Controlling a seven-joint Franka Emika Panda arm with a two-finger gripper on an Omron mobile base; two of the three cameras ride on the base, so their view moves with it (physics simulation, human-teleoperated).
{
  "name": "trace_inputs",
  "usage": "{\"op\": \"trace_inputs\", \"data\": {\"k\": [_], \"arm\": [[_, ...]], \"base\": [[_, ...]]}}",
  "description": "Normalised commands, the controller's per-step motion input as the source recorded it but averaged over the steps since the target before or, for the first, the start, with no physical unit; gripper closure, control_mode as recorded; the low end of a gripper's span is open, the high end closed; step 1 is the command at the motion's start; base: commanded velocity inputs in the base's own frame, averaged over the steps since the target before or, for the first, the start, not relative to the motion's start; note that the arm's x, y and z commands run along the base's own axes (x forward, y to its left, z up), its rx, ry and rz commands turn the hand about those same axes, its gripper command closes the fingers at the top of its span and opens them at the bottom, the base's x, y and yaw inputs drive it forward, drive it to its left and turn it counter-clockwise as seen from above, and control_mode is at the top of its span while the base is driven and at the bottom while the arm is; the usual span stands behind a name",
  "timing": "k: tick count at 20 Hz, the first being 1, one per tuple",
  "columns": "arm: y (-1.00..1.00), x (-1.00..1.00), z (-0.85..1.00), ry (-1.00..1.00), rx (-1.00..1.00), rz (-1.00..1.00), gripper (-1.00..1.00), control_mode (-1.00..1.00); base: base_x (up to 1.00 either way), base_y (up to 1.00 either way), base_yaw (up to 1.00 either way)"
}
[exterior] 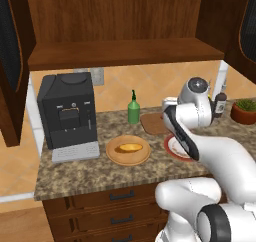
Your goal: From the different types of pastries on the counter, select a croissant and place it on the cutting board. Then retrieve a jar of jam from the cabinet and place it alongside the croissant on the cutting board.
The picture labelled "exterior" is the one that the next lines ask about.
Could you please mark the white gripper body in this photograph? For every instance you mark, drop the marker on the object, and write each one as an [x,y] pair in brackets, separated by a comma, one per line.
[169,103]

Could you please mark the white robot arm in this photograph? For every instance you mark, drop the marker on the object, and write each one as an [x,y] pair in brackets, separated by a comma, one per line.
[226,159]

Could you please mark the brown wooden cutting board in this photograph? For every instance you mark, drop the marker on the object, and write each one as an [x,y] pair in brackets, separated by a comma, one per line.
[152,123]

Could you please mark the wooden cabinet door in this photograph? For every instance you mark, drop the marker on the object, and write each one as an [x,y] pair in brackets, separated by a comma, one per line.
[245,29]
[13,62]

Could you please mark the green bottle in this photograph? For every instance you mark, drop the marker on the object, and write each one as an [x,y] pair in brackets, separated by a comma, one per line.
[133,112]

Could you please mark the red rimmed white plate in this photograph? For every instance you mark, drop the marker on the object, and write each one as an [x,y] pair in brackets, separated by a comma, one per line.
[168,148]

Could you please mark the dark sauce bottle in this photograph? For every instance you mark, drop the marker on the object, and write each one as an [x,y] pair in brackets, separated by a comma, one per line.
[220,106]

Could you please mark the golden bread roll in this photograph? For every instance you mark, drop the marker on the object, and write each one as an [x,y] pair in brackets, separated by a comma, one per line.
[128,147]

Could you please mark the round wooden plate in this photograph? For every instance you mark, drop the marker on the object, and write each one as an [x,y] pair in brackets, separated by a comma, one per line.
[128,157]

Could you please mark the potted green plant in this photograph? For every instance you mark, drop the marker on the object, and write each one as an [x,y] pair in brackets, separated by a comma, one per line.
[245,111]

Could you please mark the black coffee machine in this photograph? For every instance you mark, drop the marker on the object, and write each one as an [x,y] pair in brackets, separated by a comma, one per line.
[68,116]

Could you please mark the wooden drawer front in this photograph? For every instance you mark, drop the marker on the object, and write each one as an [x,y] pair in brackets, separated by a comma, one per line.
[96,237]
[93,197]
[93,221]

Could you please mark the wooden wall cabinet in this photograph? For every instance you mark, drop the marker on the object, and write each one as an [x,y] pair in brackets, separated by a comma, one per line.
[123,49]

